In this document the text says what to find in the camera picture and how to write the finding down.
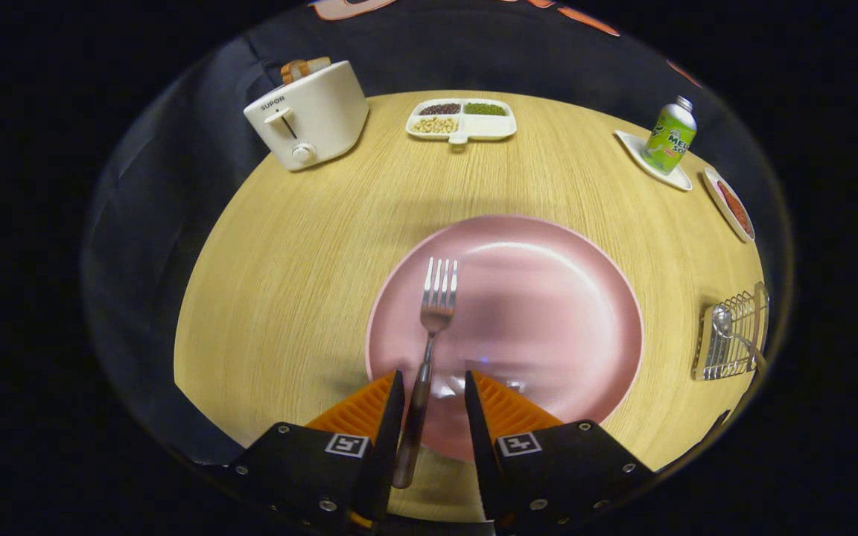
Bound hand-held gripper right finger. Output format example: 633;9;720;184
464;369;658;535

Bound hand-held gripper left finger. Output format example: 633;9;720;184
202;369;407;533

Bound fork with brown handle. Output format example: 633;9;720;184
392;257;460;490

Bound metal spoon with brown handle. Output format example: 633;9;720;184
711;304;769;371

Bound pink plate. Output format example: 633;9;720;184
366;214;644;464

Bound white divided snack dish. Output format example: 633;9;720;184
405;98;518;144

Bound white square coaster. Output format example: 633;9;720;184
614;130;694;192

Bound white food plate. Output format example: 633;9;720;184
702;167;757;243

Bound white toaster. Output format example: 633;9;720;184
243;60;370;172

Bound brown fried meat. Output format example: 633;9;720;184
716;179;751;235

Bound green soda bottle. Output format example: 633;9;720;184
640;95;698;176

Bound metal wire rack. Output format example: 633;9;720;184
691;281;770;382

